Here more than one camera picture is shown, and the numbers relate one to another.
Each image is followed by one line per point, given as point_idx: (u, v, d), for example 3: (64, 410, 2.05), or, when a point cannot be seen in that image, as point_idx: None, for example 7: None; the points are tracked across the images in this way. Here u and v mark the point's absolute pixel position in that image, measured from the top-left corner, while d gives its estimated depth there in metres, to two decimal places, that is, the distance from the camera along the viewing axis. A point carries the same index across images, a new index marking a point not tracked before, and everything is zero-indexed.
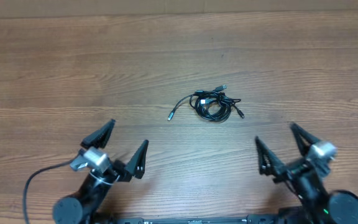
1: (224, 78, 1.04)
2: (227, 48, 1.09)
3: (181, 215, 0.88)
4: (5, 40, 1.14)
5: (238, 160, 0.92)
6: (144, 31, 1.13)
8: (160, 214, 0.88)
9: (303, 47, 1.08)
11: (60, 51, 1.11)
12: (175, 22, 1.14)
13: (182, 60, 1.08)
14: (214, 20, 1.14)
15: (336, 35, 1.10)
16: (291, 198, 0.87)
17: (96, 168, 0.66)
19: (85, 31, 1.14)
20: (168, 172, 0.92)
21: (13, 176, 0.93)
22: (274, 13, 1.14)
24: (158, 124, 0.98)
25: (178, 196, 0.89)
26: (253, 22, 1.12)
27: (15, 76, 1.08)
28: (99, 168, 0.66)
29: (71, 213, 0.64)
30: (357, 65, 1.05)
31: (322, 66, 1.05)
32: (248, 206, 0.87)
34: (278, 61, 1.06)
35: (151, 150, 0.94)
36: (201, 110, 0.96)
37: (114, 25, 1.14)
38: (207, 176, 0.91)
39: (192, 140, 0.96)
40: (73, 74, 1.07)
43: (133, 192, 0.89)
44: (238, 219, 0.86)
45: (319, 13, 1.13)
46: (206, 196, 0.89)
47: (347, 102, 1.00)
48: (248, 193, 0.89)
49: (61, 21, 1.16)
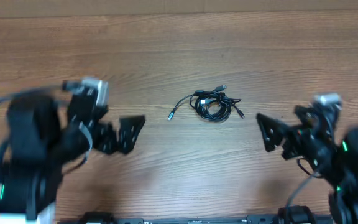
1: (224, 78, 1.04)
2: (227, 48, 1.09)
3: (181, 215, 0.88)
4: (5, 40, 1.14)
5: (238, 160, 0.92)
6: (144, 31, 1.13)
8: (159, 214, 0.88)
9: (303, 47, 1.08)
11: (59, 51, 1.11)
12: (175, 22, 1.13)
13: (182, 60, 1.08)
14: (215, 20, 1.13)
15: (336, 34, 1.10)
16: (290, 198, 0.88)
17: (93, 88, 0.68)
19: (84, 31, 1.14)
20: (168, 172, 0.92)
21: None
22: (275, 13, 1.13)
24: (158, 125, 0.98)
25: (178, 196, 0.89)
26: (254, 22, 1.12)
27: (15, 76, 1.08)
28: (96, 90, 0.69)
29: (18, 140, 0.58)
30: (357, 65, 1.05)
31: (322, 66, 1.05)
32: (248, 206, 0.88)
34: (278, 62, 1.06)
35: (151, 150, 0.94)
36: (200, 111, 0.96)
37: (113, 25, 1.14)
38: (207, 176, 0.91)
39: (192, 140, 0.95)
40: (73, 74, 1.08)
43: (133, 192, 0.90)
44: (238, 219, 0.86)
45: (319, 13, 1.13)
46: (206, 196, 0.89)
47: (346, 102, 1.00)
48: (247, 193, 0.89)
49: (61, 20, 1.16)
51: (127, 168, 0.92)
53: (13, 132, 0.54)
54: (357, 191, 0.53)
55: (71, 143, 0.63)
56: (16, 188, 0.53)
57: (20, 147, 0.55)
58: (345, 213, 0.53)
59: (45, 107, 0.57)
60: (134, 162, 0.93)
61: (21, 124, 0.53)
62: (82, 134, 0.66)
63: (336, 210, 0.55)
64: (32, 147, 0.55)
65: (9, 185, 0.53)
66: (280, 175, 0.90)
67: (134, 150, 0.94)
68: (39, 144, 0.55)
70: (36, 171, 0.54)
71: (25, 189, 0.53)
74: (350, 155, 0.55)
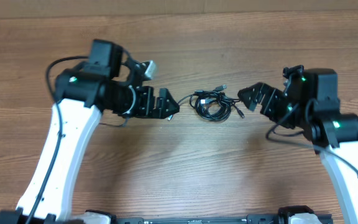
1: (224, 78, 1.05)
2: (228, 48, 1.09)
3: (181, 215, 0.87)
4: (6, 40, 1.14)
5: (238, 160, 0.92)
6: (144, 31, 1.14)
8: (160, 214, 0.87)
9: (303, 48, 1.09)
11: (60, 51, 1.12)
12: (175, 22, 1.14)
13: (182, 60, 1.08)
14: (215, 20, 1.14)
15: (336, 35, 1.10)
16: (290, 198, 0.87)
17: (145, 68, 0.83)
19: (85, 32, 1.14)
20: (168, 171, 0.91)
21: (13, 176, 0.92)
22: (273, 14, 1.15)
24: (158, 124, 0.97)
25: (177, 196, 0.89)
26: (253, 23, 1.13)
27: (15, 75, 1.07)
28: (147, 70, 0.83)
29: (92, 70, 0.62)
30: (357, 65, 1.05)
31: (322, 66, 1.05)
32: (248, 206, 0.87)
34: (278, 62, 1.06)
35: (151, 150, 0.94)
36: (200, 110, 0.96)
37: (114, 25, 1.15)
38: (207, 176, 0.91)
39: (192, 140, 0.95)
40: None
43: (133, 192, 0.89)
44: (238, 219, 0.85)
45: (319, 13, 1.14)
46: (206, 196, 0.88)
47: (346, 102, 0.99)
48: (247, 193, 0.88)
49: (61, 21, 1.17)
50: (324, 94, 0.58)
51: (127, 168, 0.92)
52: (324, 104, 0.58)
53: (93, 51, 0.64)
54: (319, 106, 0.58)
55: (122, 99, 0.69)
56: (81, 90, 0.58)
57: (92, 65, 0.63)
58: (315, 128, 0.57)
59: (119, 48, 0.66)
60: (134, 162, 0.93)
61: (102, 50, 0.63)
62: (131, 93, 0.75)
63: (307, 131, 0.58)
64: (101, 66, 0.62)
65: (81, 78, 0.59)
66: (279, 174, 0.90)
67: (135, 150, 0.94)
68: (107, 68, 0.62)
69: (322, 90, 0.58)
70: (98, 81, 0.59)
71: (103, 66, 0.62)
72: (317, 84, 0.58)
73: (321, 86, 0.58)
74: (305, 86, 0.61)
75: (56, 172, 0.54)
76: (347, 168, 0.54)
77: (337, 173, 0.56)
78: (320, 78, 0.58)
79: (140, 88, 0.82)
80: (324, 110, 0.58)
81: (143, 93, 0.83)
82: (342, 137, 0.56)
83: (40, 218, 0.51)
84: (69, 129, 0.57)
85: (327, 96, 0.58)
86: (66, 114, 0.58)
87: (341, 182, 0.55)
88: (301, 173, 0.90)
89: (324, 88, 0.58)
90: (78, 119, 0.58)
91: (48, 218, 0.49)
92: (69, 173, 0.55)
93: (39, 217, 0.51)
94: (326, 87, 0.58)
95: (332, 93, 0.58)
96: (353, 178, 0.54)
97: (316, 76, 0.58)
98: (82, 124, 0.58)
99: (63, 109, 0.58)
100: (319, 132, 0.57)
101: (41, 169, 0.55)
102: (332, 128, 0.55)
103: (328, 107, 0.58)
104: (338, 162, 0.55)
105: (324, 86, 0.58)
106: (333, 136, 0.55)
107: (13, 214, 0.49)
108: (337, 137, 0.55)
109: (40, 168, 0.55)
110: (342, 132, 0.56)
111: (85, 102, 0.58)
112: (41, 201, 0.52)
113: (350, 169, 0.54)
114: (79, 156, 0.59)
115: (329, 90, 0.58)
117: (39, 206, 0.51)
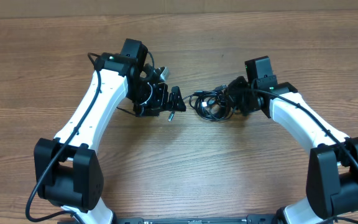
1: (224, 78, 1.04)
2: (227, 48, 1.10)
3: (181, 215, 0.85)
4: (6, 40, 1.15)
5: (238, 160, 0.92)
6: (145, 31, 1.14)
8: (160, 214, 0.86)
9: (303, 47, 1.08)
11: (59, 51, 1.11)
12: (175, 22, 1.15)
13: (182, 59, 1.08)
14: (214, 20, 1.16)
15: (336, 35, 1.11)
16: (290, 198, 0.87)
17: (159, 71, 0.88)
19: (84, 31, 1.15)
20: (169, 171, 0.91)
21: (13, 176, 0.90)
22: (274, 14, 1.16)
24: (158, 124, 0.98)
25: (178, 196, 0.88)
26: (254, 22, 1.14)
27: (15, 75, 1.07)
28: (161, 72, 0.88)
29: (125, 57, 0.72)
30: (357, 65, 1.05)
31: (322, 66, 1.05)
32: (248, 206, 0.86)
34: (278, 61, 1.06)
35: (151, 150, 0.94)
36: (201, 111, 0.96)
37: (113, 25, 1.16)
38: (207, 176, 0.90)
39: (192, 140, 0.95)
40: (73, 74, 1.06)
43: (133, 192, 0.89)
44: (238, 219, 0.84)
45: (319, 13, 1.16)
46: (206, 196, 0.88)
47: (346, 102, 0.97)
48: (247, 193, 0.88)
49: (61, 21, 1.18)
50: (261, 73, 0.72)
51: (126, 168, 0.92)
52: (264, 79, 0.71)
53: (125, 46, 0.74)
54: (261, 81, 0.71)
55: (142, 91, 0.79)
56: (114, 67, 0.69)
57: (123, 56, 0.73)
58: (259, 98, 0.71)
59: (143, 48, 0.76)
60: (134, 162, 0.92)
61: (130, 47, 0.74)
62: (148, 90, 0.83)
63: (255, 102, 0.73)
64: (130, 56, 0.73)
65: (116, 59, 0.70)
66: (279, 174, 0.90)
67: (134, 150, 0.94)
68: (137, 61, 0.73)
69: (260, 70, 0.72)
70: (132, 63, 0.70)
71: (133, 55, 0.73)
72: (255, 66, 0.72)
73: (258, 66, 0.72)
74: (248, 71, 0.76)
75: (91, 116, 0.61)
76: (286, 106, 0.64)
77: (283, 113, 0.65)
78: (256, 61, 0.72)
79: (156, 87, 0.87)
80: (265, 84, 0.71)
81: (159, 89, 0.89)
82: (280, 93, 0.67)
83: (74, 146, 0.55)
84: (105, 89, 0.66)
85: (265, 74, 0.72)
86: (104, 78, 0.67)
87: (288, 118, 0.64)
88: (301, 173, 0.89)
89: (261, 68, 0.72)
90: (114, 81, 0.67)
91: (82, 146, 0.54)
92: (100, 120, 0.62)
93: (73, 145, 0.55)
94: (263, 68, 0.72)
95: (268, 71, 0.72)
96: (291, 109, 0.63)
97: (254, 61, 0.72)
98: (116, 86, 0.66)
99: (102, 74, 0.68)
100: (263, 101, 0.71)
101: (79, 112, 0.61)
102: (270, 90, 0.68)
103: (268, 81, 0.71)
104: (279, 103, 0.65)
105: (261, 66, 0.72)
106: (272, 93, 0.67)
107: (51, 142, 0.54)
108: (276, 94, 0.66)
109: (78, 112, 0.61)
110: (279, 92, 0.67)
111: (120, 72, 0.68)
112: (76, 134, 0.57)
113: (288, 104, 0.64)
114: (106, 117, 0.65)
115: (265, 70, 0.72)
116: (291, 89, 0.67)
117: (74, 138, 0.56)
